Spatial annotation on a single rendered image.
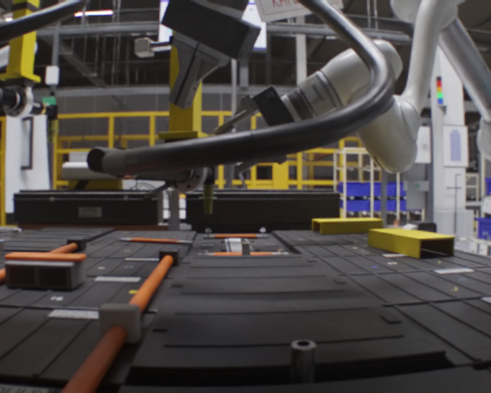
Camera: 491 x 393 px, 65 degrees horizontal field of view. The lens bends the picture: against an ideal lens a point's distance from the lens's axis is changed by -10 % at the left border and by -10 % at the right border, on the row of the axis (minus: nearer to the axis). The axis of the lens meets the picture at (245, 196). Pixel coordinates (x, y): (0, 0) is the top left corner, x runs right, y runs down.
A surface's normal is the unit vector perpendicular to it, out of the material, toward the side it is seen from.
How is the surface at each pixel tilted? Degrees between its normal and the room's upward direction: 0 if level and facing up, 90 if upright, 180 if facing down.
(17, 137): 90
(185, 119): 90
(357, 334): 0
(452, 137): 90
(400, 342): 0
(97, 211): 90
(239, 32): 107
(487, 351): 0
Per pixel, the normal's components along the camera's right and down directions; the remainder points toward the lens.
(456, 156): 0.07, 0.01
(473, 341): 0.00, -1.00
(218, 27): -0.36, 0.31
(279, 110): -0.20, 0.01
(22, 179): 0.48, 0.01
